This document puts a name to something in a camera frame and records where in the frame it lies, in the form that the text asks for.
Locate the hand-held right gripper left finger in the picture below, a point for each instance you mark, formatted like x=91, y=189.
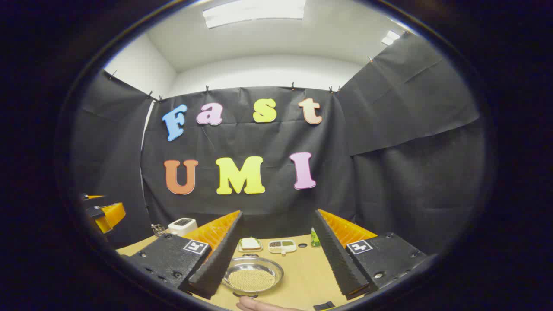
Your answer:
x=216, y=259

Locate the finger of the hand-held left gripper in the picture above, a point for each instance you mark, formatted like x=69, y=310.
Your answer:
x=113, y=214

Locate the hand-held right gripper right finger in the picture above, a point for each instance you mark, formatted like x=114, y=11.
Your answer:
x=339, y=259

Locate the stainless steel pot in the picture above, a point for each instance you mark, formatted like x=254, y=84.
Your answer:
x=252, y=263

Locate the green drink bottle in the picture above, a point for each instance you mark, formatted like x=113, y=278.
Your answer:
x=315, y=239

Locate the white sandwich plate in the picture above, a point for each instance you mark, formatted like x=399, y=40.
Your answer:
x=250, y=250

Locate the pile of soybeans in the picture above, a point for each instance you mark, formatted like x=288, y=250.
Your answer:
x=251, y=280

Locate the white toaster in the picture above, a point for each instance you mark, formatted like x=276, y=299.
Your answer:
x=182, y=226

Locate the white divided grain tray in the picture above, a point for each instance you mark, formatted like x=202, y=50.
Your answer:
x=281, y=246

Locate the small ceiling light panel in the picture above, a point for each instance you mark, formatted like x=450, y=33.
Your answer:
x=390, y=38

